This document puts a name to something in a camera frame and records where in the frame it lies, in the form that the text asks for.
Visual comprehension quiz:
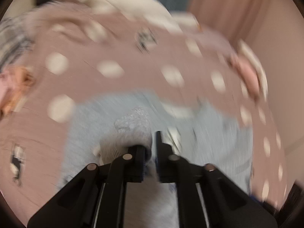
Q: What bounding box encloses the grey blue sweatshirt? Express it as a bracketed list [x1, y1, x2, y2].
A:
[57, 91, 254, 228]

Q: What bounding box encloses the orange pink clothes pile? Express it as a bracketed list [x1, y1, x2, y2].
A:
[1, 65, 35, 118]

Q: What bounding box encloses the pink folded garment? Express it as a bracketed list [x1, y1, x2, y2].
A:
[230, 55, 260, 99]

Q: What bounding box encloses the pink polka dot bedspread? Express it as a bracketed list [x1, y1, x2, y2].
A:
[1, 3, 287, 225]

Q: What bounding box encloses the cream folded garment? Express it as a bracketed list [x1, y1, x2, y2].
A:
[237, 39, 268, 101]

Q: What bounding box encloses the plaid grey shirt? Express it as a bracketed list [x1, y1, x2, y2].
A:
[0, 15, 33, 72]

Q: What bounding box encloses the white plush pillow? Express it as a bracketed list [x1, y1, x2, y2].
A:
[76, 0, 201, 33]

